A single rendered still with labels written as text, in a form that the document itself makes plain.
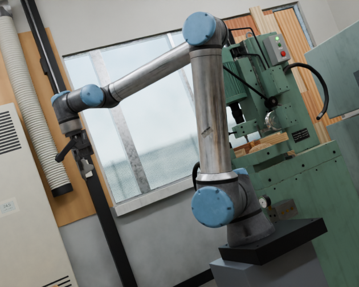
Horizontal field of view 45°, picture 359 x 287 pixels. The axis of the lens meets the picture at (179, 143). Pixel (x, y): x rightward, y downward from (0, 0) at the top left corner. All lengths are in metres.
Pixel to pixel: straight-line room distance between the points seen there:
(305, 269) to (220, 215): 0.40
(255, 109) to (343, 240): 0.85
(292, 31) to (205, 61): 3.04
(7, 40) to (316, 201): 2.45
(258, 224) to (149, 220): 1.99
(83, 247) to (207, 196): 2.10
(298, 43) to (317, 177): 2.24
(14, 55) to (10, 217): 1.20
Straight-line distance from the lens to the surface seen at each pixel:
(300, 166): 2.37
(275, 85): 2.44
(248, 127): 2.45
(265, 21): 4.37
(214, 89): 1.48
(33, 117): 3.33
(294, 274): 1.66
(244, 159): 2.26
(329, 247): 2.44
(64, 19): 3.83
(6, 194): 3.13
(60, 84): 3.53
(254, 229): 1.65
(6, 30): 3.57
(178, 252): 3.64
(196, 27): 1.50
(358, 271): 2.57
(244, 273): 1.56
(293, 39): 4.44
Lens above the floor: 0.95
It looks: 3 degrees up
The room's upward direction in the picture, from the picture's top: 21 degrees counter-clockwise
